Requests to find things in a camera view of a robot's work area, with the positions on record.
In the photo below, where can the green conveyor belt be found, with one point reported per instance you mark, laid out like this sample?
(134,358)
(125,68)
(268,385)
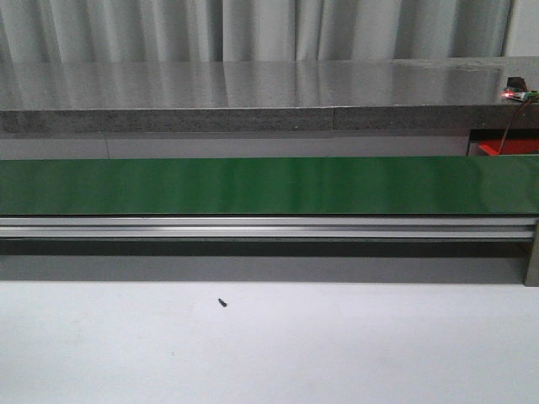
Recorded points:
(505,185)

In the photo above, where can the grey stone counter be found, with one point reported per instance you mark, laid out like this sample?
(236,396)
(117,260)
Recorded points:
(443,94)

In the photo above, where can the red plastic tray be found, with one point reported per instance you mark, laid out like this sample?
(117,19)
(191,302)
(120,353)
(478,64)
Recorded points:
(524,147)

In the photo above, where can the small green circuit board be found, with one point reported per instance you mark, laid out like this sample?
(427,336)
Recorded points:
(517,94)

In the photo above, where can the small black sensor module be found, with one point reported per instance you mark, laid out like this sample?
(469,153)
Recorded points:
(518,84)

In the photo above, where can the white curtain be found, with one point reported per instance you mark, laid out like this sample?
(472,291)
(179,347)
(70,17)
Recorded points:
(107,31)

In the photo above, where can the aluminium conveyor frame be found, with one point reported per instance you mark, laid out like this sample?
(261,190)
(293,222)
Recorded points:
(348,249)

